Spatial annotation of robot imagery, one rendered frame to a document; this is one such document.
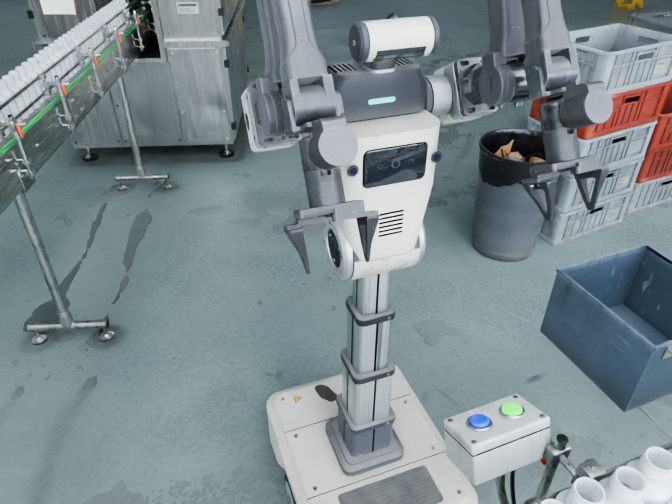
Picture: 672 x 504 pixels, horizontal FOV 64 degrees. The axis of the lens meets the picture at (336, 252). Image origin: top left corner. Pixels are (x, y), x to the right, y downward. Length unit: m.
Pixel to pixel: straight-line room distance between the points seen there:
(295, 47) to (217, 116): 3.35
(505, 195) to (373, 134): 1.90
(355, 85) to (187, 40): 2.97
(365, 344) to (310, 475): 0.53
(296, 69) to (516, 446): 0.64
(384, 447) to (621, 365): 0.77
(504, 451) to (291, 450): 1.09
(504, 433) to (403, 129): 0.60
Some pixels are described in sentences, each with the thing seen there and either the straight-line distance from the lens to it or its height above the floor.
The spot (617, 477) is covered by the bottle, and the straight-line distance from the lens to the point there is 0.82.
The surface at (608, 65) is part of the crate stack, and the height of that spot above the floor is 1.05.
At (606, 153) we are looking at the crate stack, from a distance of 3.34.
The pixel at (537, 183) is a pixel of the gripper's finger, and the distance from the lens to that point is 1.01.
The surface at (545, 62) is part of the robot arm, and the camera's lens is 1.03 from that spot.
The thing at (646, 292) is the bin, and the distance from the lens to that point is 1.76.
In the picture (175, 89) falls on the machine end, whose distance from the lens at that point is 4.14.
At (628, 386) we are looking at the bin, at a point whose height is 0.81.
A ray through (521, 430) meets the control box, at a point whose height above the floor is 1.12.
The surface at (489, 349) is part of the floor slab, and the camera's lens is 2.61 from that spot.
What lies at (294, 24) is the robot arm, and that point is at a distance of 0.85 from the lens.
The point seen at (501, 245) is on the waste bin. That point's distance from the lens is 3.11.
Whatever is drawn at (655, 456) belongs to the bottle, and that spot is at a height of 1.15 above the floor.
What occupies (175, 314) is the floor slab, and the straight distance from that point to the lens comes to 2.81.
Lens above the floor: 1.79
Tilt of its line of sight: 35 degrees down
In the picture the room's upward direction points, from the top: straight up
